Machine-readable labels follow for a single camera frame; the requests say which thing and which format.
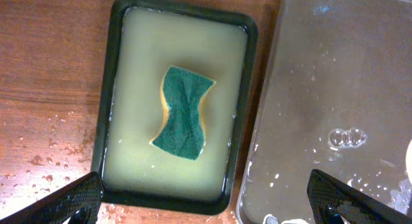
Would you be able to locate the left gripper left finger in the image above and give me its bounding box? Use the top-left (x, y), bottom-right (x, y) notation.
top-left (1, 172), bottom-right (103, 223)

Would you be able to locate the green and yellow sponge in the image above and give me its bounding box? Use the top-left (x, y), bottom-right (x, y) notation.
top-left (150, 66), bottom-right (216, 160)

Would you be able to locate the large dark serving tray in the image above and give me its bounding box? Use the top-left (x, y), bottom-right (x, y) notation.
top-left (236, 0), bottom-right (411, 223)

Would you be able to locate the white plate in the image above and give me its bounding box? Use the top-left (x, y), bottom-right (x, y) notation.
top-left (405, 140), bottom-right (412, 183)

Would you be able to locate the small black soapy-water tray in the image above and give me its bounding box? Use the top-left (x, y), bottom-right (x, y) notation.
top-left (91, 0), bottom-right (258, 215)

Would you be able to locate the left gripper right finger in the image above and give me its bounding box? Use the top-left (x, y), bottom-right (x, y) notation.
top-left (306, 169), bottom-right (411, 224)

